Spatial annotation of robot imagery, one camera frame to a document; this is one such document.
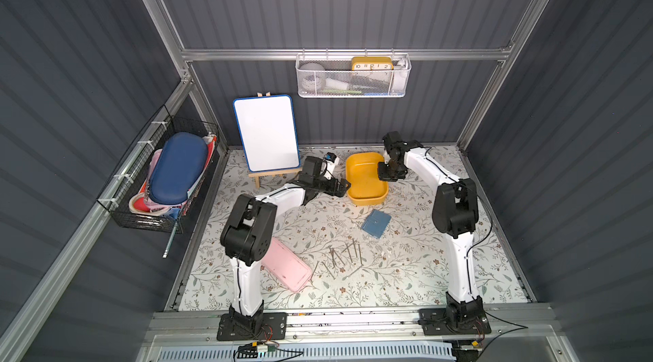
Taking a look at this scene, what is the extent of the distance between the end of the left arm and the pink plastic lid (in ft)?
0.80

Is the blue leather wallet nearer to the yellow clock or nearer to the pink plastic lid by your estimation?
the pink plastic lid

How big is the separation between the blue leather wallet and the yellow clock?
0.54 metres

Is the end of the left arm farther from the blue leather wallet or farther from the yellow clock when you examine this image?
the yellow clock

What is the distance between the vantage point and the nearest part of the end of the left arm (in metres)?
0.75

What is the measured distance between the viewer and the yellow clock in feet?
2.90

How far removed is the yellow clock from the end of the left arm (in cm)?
36

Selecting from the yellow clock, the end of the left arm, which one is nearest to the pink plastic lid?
the end of the left arm

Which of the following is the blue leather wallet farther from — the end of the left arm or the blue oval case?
the blue oval case

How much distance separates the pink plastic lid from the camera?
32.1 inches

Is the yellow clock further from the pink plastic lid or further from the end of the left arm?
the pink plastic lid

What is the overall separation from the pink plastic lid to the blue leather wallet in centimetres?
27

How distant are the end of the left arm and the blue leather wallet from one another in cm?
15

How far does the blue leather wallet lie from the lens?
936mm

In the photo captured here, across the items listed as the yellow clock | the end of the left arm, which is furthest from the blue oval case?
the yellow clock
